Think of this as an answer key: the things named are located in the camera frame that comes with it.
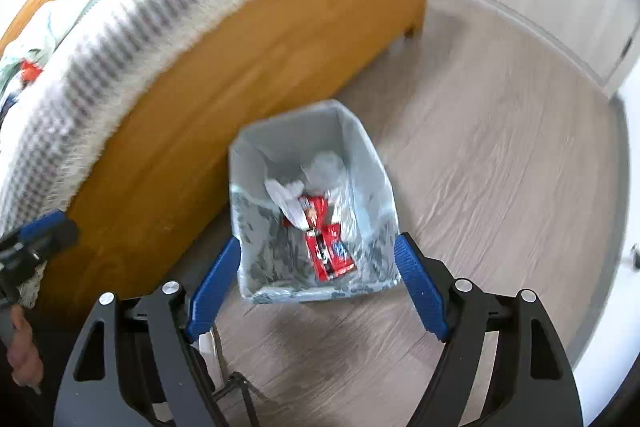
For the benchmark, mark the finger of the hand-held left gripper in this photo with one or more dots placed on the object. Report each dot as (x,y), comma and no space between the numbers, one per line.
(47,229)

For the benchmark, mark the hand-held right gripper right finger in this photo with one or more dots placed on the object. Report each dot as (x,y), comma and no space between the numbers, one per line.
(420,287)

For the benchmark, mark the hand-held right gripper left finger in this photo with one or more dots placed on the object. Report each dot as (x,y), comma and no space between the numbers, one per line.
(215,287)

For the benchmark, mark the grey trash bin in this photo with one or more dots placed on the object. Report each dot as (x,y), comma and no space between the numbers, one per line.
(360,167)

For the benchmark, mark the red snack wrapper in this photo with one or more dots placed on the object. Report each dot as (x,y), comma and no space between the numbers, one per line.
(316,207)
(325,257)
(28,70)

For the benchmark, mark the person's left hand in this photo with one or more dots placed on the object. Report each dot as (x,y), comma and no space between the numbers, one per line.
(25,357)

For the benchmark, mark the white stool leg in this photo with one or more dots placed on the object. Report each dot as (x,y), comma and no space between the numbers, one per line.
(210,357)

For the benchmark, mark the white crumpled plastic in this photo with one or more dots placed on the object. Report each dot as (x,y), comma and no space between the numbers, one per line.
(285,199)

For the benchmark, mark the clear crumpled plastic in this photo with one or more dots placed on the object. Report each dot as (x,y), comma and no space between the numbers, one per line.
(325,167)

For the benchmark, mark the checkered blanket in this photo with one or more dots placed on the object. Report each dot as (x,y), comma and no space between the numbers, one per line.
(150,17)

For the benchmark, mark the wooden bed frame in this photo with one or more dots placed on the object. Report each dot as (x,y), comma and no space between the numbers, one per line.
(225,82)

